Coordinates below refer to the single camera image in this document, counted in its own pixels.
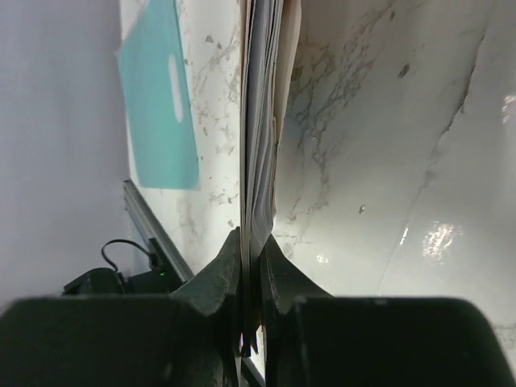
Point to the teal plastic file folder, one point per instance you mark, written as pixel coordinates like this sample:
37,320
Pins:
155,90

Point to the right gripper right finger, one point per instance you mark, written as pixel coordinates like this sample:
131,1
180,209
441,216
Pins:
315,339

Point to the Why Do Dogs Bark book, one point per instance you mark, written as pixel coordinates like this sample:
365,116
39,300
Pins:
270,33

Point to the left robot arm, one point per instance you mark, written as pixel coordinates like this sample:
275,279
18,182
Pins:
161,278

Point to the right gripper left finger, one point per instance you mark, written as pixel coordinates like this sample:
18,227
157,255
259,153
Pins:
97,340

